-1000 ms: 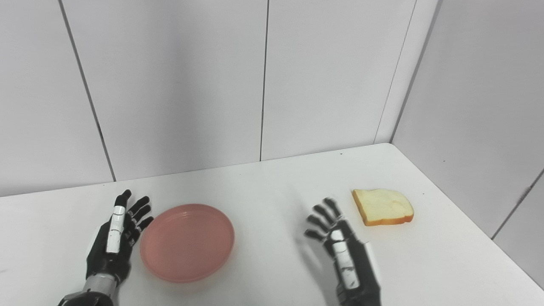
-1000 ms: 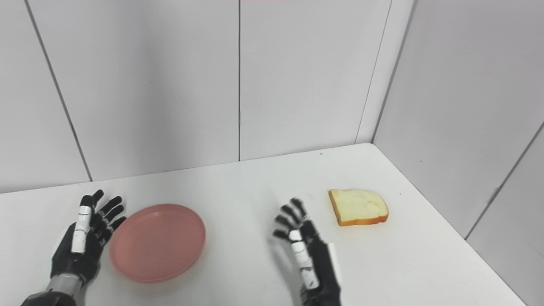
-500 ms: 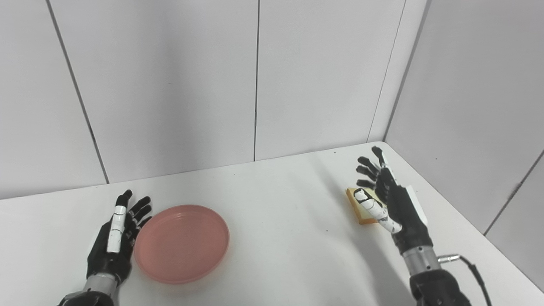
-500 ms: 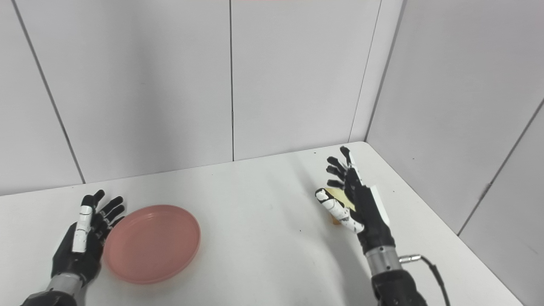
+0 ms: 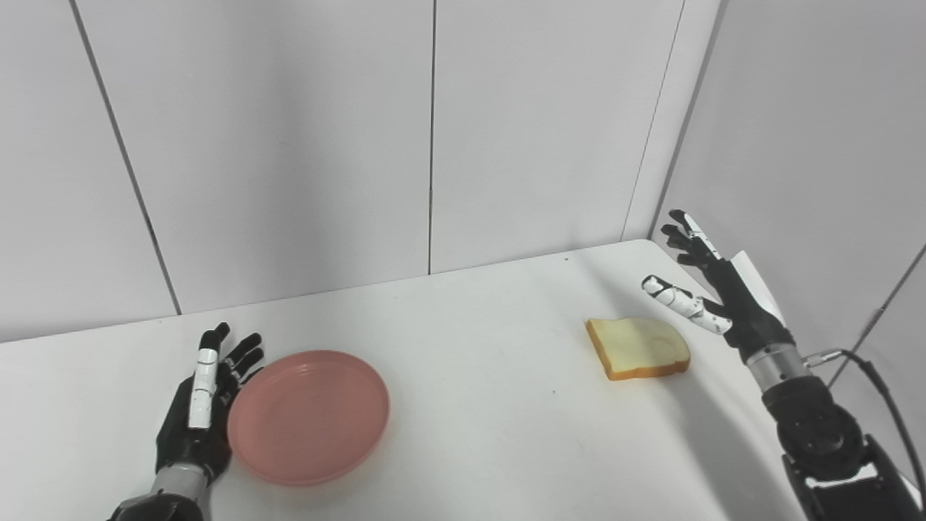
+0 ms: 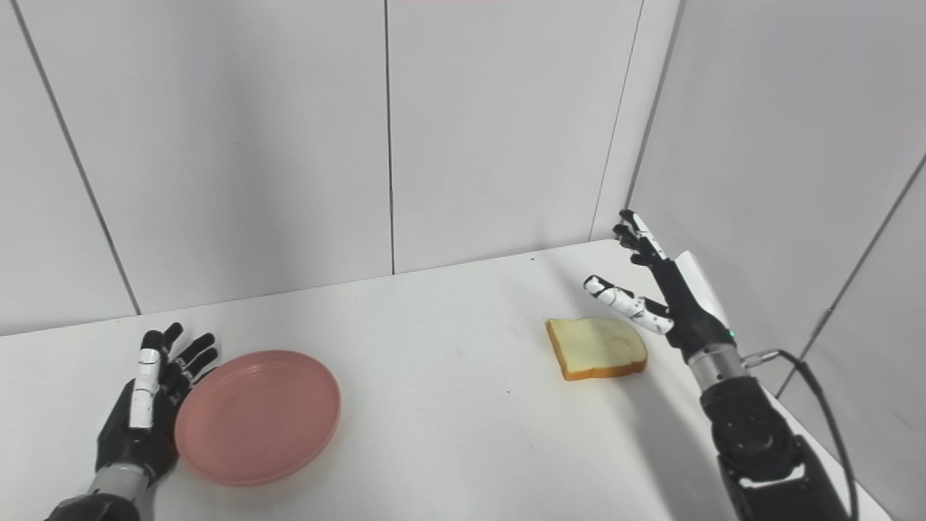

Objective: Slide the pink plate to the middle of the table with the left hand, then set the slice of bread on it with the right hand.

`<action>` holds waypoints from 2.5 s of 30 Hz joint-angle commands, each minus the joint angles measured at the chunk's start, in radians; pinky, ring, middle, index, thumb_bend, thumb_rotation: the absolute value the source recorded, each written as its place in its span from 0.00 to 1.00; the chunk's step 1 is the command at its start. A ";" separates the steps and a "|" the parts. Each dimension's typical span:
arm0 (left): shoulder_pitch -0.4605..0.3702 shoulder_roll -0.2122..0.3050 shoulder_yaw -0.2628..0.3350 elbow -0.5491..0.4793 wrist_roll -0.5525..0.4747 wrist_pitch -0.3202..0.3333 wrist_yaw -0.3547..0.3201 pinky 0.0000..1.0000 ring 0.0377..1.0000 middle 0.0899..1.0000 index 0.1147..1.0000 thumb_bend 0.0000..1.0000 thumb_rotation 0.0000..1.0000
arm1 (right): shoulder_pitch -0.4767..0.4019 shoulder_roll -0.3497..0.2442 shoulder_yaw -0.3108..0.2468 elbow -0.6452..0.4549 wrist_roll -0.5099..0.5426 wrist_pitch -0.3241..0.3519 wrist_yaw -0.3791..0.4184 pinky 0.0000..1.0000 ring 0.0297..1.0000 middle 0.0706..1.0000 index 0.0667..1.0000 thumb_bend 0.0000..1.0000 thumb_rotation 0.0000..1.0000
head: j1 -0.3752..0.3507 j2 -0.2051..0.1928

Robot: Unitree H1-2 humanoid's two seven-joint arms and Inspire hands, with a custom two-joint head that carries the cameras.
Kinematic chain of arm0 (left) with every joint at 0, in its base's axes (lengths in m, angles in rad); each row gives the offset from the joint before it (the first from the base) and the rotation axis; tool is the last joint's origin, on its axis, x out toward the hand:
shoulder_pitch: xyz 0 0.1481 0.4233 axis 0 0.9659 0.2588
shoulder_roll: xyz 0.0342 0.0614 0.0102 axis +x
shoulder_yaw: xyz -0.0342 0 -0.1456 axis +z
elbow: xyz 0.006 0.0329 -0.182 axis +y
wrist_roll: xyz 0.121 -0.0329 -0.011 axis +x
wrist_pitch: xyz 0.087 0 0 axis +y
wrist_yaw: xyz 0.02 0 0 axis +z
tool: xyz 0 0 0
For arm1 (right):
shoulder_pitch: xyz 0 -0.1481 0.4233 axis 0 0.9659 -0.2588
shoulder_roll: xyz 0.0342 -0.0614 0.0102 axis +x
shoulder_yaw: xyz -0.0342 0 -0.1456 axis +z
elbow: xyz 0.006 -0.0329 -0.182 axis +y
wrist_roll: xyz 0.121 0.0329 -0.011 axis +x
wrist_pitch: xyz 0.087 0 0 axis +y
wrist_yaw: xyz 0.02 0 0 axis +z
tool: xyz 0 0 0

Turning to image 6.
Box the slice of white bread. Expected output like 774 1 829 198
545 317 649 382

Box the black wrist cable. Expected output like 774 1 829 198
745 349 862 521

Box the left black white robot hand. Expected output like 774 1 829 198
95 322 219 487

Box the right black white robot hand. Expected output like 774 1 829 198
583 209 734 360

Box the pink round plate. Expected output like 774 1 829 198
174 350 342 487

